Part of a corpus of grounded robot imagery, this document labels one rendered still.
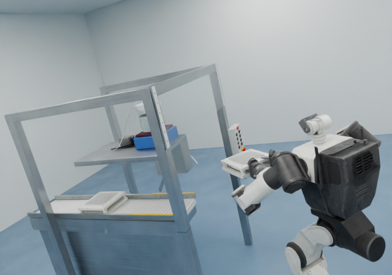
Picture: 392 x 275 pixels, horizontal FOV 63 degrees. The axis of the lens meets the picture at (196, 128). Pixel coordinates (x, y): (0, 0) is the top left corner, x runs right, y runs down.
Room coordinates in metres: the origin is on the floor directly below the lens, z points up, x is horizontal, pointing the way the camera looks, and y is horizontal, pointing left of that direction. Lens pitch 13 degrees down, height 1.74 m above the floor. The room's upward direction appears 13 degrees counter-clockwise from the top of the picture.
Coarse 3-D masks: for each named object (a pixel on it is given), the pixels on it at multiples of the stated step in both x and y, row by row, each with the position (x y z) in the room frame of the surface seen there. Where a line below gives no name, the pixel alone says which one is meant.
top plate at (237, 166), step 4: (260, 152) 1.95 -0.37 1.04; (232, 156) 2.00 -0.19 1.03; (224, 160) 1.96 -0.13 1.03; (228, 160) 1.94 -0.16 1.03; (260, 160) 1.81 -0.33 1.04; (264, 160) 1.82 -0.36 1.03; (228, 164) 1.89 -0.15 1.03; (232, 164) 1.85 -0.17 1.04; (236, 164) 1.84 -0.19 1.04; (240, 164) 1.82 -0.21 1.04; (244, 164) 1.80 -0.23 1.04; (236, 168) 1.80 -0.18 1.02; (240, 168) 1.76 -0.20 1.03; (244, 168) 1.76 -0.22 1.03
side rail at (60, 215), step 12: (36, 216) 2.28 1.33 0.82; (60, 216) 2.16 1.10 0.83; (72, 216) 2.11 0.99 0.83; (84, 216) 2.06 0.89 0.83; (96, 216) 2.01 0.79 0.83; (108, 216) 1.96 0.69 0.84; (120, 216) 1.92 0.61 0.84; (132, 216) 1.87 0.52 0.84; (144, 216) 1.83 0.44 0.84; (156, 216) 1.79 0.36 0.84; (168, 216) 1.76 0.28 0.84
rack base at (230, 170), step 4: (264, 164) 1.85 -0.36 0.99; (268, 164) 1.83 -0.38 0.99; (224, 168) 1.95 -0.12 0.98; (228, 168) 1.92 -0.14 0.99; (232, 168) 1.90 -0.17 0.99; (228, 172) 1.91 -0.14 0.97; (232, 172) 1.86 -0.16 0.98; (236, 172) 1.82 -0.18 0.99; (240, 172) 1.81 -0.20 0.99; (248, 172) 1.78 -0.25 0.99; (236, 176) 1.82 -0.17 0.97; (240, 176) 1.78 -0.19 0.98; (244, 176) 1.76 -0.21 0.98; (248, 176) 1.77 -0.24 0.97
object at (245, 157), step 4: (248, 152) 1.99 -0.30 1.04; (252, 152) 1.96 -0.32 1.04; (236, 156) 1.96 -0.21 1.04; (240, 156) 1.95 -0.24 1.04; (244, 156) 1.92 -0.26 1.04; (248, 156) 1.90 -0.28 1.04; (252, 156) 1.89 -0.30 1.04; (256, 156) 1.88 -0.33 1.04; (260, 156) 1.88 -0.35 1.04; (240, 160) 1.87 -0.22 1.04; (244, 160) 1.85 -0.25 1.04; (248, 160) 1.84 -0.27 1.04
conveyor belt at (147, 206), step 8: (56, 200) 2.54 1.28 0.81; (64, 200) 2.50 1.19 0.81; (72, 200) 2.45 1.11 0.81; (80, 200) 2.41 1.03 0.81; (128, 200) 2.19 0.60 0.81; (136, 200) 2.16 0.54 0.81; (144, 200) 2.13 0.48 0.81; (152, 200) 2.10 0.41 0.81; (160, 200) 2.07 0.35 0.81; (168, 200) 2.04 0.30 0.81; (184, 200) 1.98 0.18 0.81; (192, 200) 1.96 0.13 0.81; (56, 208) 2.37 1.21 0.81; (64, 208) 2.33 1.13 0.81; (72, 208) 2.30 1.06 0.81; (120, 208) 2.10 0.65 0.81; (128, 208) 2.06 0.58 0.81; (136, 208) 2.03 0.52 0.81; (144, 208) 2.01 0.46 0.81; (152, 208) 1.98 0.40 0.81; (160, 208) 1.95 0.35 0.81; (168, 208) 1.92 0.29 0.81; (192, 208) 1.91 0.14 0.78
